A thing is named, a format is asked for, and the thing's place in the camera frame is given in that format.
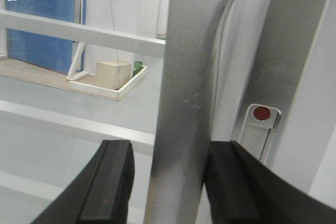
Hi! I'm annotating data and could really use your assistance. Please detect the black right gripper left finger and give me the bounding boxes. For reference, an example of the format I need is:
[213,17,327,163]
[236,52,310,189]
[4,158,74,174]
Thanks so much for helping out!
[33,140,135,223]

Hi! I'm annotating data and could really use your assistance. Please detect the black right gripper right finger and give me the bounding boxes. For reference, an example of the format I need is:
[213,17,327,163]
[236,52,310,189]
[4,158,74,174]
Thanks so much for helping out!
[204,141,335,223]

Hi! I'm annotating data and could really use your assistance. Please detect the white framed sliding glass door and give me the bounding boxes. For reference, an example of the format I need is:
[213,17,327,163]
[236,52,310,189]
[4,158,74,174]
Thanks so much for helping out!
[1,0,335,223]

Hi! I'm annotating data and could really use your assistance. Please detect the grey curved door handle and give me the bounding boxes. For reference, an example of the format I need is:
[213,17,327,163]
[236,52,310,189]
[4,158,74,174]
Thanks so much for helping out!
[144,0,234,223]

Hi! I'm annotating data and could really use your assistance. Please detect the blue door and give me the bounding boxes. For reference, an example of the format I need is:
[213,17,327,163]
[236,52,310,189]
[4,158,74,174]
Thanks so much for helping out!
[1,0,86,74]

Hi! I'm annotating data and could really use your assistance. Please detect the beige wooden box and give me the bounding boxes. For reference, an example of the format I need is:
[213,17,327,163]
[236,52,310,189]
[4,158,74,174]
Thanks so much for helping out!
[96,61,132,90]

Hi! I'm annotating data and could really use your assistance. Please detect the white wooden platform frame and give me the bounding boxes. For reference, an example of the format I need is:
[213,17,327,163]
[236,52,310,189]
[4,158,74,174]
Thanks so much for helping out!
[0,56,149,102]

